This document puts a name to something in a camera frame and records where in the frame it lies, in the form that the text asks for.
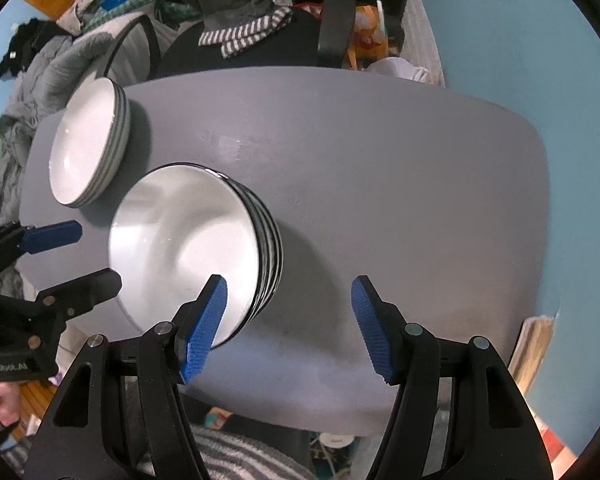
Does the black office chair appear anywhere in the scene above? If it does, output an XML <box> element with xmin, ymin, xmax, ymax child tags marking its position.
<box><xmin>105</xmin><ymin>0</ymin><xmax>412</xmax><ymax>82</ymax></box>

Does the orange snack packet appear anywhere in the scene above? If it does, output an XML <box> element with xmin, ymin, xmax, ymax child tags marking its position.
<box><xmin>347</xmin><ymin>4</ymin><xmax>392</xmax><ymax>69</ymax></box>

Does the white ribbed panel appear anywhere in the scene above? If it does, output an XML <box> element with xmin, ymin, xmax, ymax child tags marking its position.
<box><xmin>400</xmin><ymin>0</ymin><xmax>447</xmax><ymax>87</ymax></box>

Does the grey white striped cloth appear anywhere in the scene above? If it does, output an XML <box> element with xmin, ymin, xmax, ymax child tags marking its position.
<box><xmin>198</xmin><ymin>6</ymin><xmax>295</xmax><ymax>59</ymax></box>

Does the grey quilted blanket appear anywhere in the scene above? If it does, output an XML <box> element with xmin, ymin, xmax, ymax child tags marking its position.
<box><xmin>0</xmin><ymin>35</ymin><xmax>112</xmax><ymax>291</ymax></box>

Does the white round lid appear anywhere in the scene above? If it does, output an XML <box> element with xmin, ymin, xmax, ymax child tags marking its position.
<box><xmin>320</xmin><ymin>432</ymin><xmax>354</xmax><ymax>449</ymax></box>

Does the stack of papers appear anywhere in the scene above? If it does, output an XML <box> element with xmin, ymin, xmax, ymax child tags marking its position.
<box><xmin>509</xmin><ymin>314</ymin><xmax>557</xmax><ymax>402</ymax></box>

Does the white black-rimmed plate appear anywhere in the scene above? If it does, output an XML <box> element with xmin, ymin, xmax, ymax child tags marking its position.
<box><xmin>200</xmin><ymin>166</ymin><xmax>269</xmax><ymax>336</ymax></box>
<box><xmin>230</xmin><ymin>180</ymin><xmax>285</xmax><ymax>322</ymax></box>
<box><xmin>108</xmin><ymin>164</ymin><xmax>262</xmax><ymax>352</ymax></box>
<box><xmin>215</xmin><ymin>170</ymin><xmax>277</xmax><ymax>329</ymax></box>

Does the white plastic bag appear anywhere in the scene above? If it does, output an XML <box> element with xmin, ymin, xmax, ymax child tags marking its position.
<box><xmin>367</xmin><ymin>56</ymin><xmax>432</xmax><ymax>84</ymax></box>

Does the black clothing pile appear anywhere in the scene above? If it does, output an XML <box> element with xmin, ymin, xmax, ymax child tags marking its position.
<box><xmin>0</xmin><ymin>18</ymin><xmax>72</xmax><ymax>79</ymax></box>

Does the white black-rimmed bowl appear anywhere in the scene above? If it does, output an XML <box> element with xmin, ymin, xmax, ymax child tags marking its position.
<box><xmin>87</xmin><ymin>87</ymin><xmax>132</xmax><ymax>201</ymax></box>
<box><xmin>48</xmin><ymin>77</ymin><xmax>119</xmax><ymax>207</ymax></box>
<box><xmin>75</xmin><ymin>82</ymin><xmax>125</xmax><ymax>208</ymax></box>

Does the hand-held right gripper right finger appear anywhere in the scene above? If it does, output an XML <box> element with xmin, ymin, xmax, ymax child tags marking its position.
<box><xmin>351</xmin><ymin>275</ymin><xmax>553</xmax><ymax>480</ymax></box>

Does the person's left hand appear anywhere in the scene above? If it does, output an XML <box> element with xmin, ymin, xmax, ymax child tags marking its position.
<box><xmin>0</xmin><ymin>382</ymin><xmax>22</xmax><ymax>428</ymax></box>

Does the green checkered cloth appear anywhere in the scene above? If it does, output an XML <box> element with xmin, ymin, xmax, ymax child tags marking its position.
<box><xmin>80</xmin><ymin>0</ymin><xmax>203</xmax><ymax>37</ymax></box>

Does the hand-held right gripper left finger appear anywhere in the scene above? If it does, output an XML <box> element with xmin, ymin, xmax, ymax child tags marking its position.
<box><xmin>35</xmin><ymin>275</ymin><xmax>228</xmax><ymax>480</ymax></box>

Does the grey white striped rug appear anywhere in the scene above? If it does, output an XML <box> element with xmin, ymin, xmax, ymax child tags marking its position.
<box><xmin>5</xmin><ymin>427</ymin><xmax>323</xmax><ymax>480</ymax></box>

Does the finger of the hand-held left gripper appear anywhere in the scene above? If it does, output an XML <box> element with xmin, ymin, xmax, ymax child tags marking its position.
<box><xmin>32</xmin><ymin>268</ymin><xmax>123</xmax><ymax>323</ymax></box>
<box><xmin>0</xmin><ymin>220</ymin><xmax>84</xmax><ymax>274</ymax></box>

